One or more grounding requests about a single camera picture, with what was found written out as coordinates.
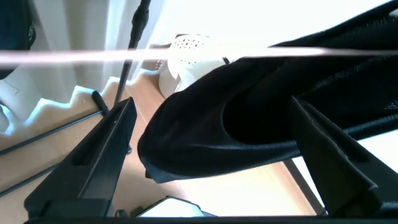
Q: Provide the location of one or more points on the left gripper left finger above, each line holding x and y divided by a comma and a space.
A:
93, 168

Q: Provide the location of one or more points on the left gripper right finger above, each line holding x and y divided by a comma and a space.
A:
342, 174

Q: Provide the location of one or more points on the pink clothes hanger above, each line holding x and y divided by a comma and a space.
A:
93, 56

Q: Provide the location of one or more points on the black garment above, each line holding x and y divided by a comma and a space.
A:
202, 130

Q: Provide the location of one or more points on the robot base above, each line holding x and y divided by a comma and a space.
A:
174, 208

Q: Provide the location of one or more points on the white laundry basket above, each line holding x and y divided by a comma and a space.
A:
192, 65

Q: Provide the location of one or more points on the black clothes rack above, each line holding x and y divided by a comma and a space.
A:
136, 25

